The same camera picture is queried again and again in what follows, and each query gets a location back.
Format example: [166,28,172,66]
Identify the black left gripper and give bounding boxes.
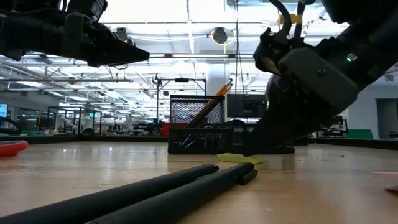
[24,12,150,68]

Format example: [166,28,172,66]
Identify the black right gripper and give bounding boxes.
[243,40,358,156]

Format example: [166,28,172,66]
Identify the black binder clip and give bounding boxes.
[201,132,226,149]
[172,134,197,149]

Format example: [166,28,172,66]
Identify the orange pencil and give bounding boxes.
[186,78,233,128]
[198,83,234,125]

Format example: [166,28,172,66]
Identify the red-handled scissors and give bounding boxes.
[0,139,29,158]

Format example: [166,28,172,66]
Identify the black mesh desk organizer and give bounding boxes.
[167,95,296,156]

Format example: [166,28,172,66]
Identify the black monitor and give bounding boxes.
[226,93,267,118]

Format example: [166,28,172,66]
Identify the distant black robot workstation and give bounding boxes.
[317,115,349,139]

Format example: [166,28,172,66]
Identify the green panel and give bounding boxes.
[347,129,374,140]

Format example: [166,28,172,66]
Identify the ceiling cable reel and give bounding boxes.
[113,27,136,47]
[212,27,229,45]

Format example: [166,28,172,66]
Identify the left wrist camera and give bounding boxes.
[66,0,108,23]

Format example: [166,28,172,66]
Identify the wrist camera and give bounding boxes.
[66,0,108,23]
[252,27,300,76]

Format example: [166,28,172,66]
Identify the distant robot cell frame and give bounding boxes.
[46,106,103,136]

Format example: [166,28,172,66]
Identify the black gantry frame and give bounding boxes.
[156,77,207,125]

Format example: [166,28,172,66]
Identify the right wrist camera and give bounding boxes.
[252,27,300,76]

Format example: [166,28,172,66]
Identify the yellow cable tag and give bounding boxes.
[278,14,303,25]

